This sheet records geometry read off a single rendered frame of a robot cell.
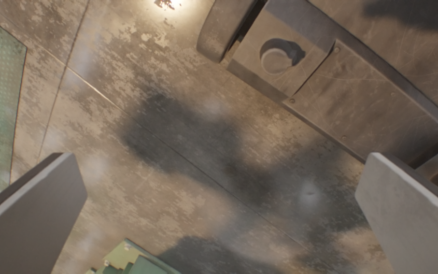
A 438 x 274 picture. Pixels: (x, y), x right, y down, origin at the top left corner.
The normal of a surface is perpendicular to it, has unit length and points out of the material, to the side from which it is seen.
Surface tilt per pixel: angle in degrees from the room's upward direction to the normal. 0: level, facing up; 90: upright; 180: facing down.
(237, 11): 12
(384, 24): 0
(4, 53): 0
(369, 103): 0
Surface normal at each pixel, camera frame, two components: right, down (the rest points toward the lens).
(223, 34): -0.31, 0.69
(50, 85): -0.25, 0.54
